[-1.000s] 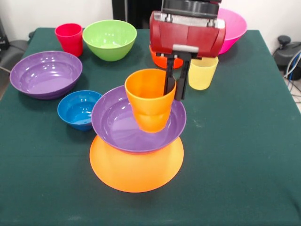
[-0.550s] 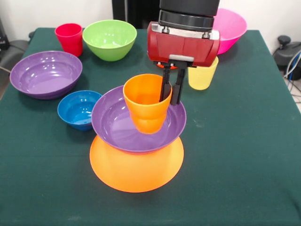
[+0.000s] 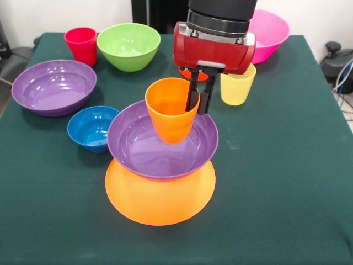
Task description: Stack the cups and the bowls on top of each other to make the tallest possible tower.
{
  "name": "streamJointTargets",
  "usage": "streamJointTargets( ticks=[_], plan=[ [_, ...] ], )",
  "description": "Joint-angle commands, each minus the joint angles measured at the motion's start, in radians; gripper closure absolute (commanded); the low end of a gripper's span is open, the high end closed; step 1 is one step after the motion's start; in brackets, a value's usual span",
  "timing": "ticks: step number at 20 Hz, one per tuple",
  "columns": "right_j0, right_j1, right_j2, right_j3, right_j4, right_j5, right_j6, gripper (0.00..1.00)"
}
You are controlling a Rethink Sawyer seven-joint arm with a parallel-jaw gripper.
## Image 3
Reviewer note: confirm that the orange plastic cup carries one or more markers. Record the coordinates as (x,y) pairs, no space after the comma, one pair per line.
(168,116)

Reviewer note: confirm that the red plastic cup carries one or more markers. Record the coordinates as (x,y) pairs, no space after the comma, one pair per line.
(81,47)

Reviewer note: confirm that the green plastic bowl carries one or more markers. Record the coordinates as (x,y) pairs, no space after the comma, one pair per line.
(128,47)

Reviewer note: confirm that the purple plastic bowl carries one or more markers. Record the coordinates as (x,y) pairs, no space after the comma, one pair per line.
(52,88)
(176,160)

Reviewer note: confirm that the large pink plastic bowl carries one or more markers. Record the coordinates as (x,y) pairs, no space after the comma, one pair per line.
(270,36)

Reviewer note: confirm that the blue plastic bowl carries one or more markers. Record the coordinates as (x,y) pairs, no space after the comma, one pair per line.
(88,132)

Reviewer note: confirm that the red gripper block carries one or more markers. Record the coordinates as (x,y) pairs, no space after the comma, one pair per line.
(215,52)

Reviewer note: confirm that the black floor stand base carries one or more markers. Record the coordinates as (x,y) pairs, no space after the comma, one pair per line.
(16,58)
(335,59)

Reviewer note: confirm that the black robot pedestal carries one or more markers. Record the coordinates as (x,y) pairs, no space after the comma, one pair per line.
(165,16)

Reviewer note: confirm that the large yellow-orange plastic bowl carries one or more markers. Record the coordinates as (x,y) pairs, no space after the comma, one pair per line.
(160,201)

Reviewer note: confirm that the red-orange plastic bowl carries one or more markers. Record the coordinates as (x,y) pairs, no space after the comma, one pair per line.
(202,76)

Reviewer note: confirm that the dark green table cloth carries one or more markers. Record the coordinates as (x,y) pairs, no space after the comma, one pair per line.
(275,179)

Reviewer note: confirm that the yellow plastic cup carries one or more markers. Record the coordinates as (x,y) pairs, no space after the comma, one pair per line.
(237,88)

